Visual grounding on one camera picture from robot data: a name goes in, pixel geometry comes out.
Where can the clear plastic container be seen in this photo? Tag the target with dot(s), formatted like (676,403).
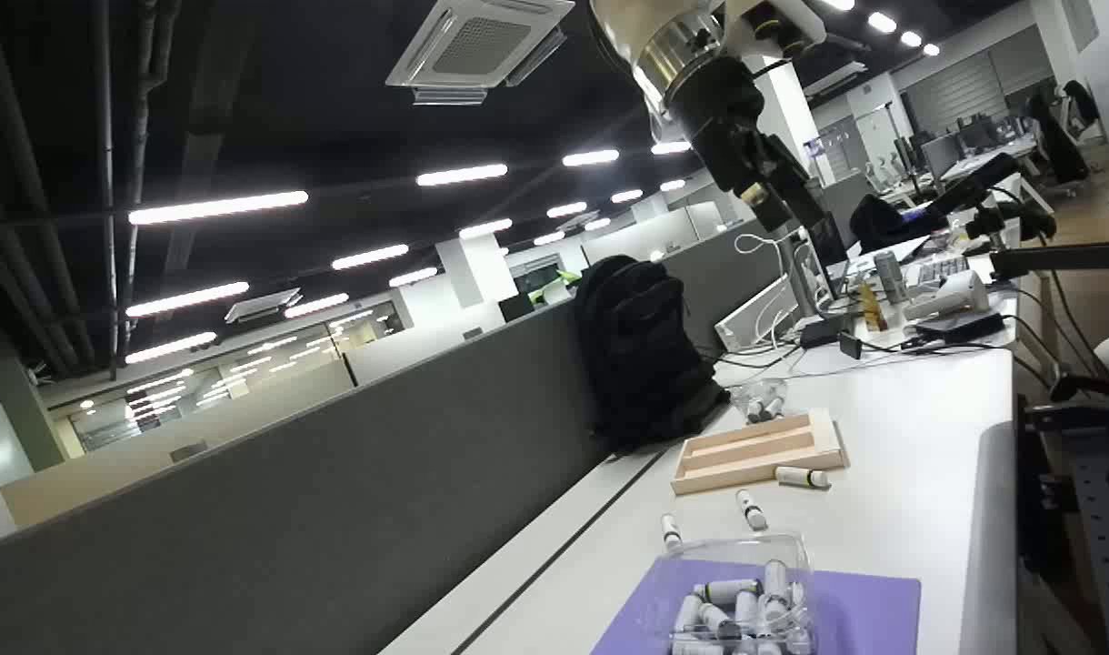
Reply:
(739,570)

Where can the ceiling air conditioner unit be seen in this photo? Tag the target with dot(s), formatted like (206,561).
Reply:
(475,42)

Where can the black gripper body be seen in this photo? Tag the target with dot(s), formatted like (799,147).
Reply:
(792,193)

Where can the purple mat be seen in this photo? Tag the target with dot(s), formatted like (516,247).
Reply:
(864,614)

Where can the wooden tray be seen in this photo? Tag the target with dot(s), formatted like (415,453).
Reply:
(757,453)

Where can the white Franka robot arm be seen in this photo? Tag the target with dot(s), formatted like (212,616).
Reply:
(683,48)

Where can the gray desk partition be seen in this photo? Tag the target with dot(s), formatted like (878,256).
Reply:
(334,498)

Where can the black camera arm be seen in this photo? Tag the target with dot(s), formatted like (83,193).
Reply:
(1061,256)

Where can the white bottle with black label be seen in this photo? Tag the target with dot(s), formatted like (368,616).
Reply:
(670,532)
(803,478)
(683,614)
(774,580)
(728,591)
(753,511)
(746,614)

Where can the black office chair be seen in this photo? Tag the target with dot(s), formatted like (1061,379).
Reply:
(1060,133)

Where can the black backpack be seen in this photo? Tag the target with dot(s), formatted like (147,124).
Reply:
(644,352)

